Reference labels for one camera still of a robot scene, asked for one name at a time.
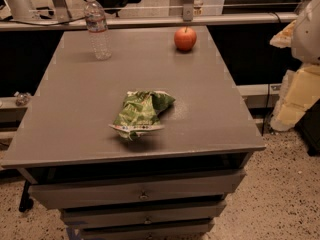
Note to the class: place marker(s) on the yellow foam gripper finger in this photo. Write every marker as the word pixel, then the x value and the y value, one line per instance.
pixel 283 38
pixel 299 91

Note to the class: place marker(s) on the green jalapeno chip bag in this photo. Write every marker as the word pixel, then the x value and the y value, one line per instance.
pixel 140 113

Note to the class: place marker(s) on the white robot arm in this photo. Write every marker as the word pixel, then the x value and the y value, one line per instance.
pixel 305 43

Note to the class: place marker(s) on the clear plastic water bottle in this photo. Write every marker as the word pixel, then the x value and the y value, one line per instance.
pixel 96 24

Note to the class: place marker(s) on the red apple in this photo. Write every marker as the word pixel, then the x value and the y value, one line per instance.
pixel 185 38

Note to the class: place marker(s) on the grey drawer cabinet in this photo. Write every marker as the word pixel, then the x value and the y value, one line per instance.
pixel 144 145

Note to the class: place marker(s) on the top grey drawer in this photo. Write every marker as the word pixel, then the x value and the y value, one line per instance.
pixel 140 189

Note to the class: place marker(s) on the grey drawer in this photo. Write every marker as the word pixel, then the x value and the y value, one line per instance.
pixel 144 215
pixel 140 189
pixel 148 232

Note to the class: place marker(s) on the bottom grey drawer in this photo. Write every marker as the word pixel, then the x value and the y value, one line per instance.
pixel 148 232

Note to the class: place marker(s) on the middle grey drawer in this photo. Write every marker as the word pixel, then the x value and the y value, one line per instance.
pixel 144 215

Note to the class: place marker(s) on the crumpled clear plastic piece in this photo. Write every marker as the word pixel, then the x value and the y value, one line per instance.
pixel 22 99

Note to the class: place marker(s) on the grey metal rail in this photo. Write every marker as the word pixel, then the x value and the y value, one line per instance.
pixel 124 23

